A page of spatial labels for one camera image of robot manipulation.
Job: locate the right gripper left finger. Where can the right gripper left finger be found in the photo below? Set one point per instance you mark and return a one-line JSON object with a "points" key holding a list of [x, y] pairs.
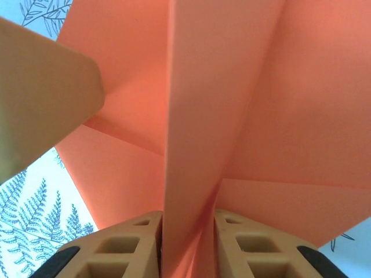
{"points": [[139, 249]]}

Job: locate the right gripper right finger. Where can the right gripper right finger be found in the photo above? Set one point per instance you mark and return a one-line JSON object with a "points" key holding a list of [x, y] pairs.
{"points": [[232, 255]]}

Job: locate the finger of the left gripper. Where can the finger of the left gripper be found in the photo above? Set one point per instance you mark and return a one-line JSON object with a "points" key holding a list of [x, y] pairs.
{"points": [[43, 101]]}

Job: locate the orange paper sheet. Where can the orange paper sheet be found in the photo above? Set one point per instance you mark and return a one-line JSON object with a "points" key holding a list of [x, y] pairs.
{"points": [[232, 101]]}

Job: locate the floral print table mat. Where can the floral print table mat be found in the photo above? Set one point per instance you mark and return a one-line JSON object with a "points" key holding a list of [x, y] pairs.
{"points": [[29, 217]]}

